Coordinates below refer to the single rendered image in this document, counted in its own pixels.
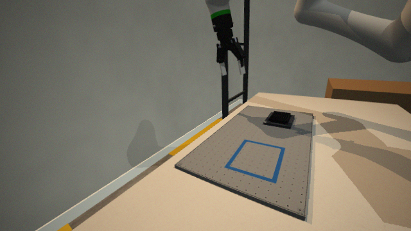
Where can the blue taped rectangular outline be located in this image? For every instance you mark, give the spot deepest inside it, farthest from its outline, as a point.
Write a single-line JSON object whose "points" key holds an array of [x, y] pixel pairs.
{"points": [[277, 168]]}

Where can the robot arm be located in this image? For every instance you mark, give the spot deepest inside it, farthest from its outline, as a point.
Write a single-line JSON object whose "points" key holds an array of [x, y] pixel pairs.
{"points": [[389, 39]]}

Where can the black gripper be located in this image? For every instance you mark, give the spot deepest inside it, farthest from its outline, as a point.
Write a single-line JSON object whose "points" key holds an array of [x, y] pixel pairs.
{"points": [[231, 44]]}

